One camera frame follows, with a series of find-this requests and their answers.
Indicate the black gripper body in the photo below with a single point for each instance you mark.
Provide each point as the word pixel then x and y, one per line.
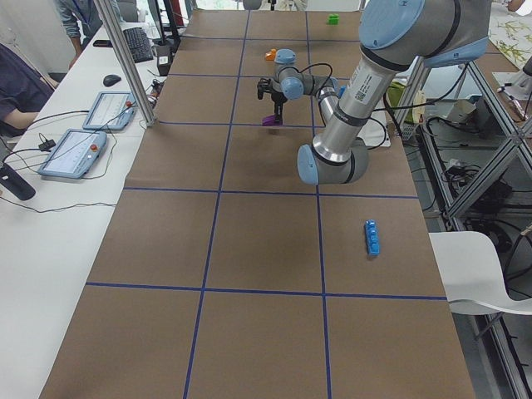
pixel 278 100

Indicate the black keyboard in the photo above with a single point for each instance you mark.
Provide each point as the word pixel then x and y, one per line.
pixel 139 44

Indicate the lower teach pendant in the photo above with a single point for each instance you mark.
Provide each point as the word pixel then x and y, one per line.
pixel 75 153

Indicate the black phone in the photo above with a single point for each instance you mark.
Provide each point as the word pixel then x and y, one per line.
pixel 102 43

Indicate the orange trapezoid block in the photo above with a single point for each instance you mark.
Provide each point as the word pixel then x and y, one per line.
pixel 270 55

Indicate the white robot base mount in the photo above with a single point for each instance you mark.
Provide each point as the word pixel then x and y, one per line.
pixel 374 133

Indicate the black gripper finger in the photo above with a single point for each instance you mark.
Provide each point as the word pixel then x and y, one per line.
pixel 278 113

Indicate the aluminium frame post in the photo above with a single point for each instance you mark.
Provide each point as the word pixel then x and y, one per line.
pixel 123 54

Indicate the long blue studded brick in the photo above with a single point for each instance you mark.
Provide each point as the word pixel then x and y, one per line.
pixel 373 243

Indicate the green block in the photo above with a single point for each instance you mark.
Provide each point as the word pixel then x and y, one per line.
pixel 333 19

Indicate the seated person dark shirt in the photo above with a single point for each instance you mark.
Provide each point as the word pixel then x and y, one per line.
pixel 24 92

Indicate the purple trapezoid block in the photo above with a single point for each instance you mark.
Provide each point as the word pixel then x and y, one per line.
pixel 272 120

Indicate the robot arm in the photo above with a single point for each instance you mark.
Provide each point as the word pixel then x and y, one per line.
pixel 392 34

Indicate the upper teach pendant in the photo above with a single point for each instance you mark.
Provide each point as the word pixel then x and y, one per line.
pixel 111 110

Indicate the teach pendant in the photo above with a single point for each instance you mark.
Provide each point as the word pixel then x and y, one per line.
pixel 75 153
pixel 111 110

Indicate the white chair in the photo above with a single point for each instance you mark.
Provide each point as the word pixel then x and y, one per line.
pixel 472 276

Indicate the aluminium table frame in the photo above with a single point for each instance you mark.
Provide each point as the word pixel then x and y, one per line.
pixel 471 163

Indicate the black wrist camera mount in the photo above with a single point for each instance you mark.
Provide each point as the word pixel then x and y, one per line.
pixel 264 86

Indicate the black cylindrical device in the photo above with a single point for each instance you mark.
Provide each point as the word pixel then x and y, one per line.
pixel 13 182

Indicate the black computer mouse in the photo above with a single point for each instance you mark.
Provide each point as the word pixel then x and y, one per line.
pixel 110 80

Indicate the standing person background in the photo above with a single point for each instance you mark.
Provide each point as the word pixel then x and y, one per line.
pixel 81 21

